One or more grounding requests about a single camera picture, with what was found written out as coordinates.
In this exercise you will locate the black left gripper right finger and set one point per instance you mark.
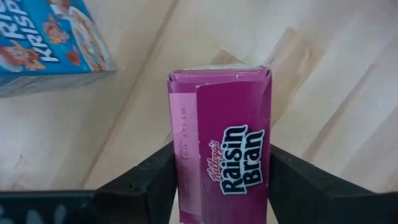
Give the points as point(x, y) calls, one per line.
point(311, 194)

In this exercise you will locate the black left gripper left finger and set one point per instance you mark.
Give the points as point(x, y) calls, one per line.
point(140, 189)

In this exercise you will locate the Rice Krispies cereal box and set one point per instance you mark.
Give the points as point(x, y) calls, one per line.
point(46, 40)

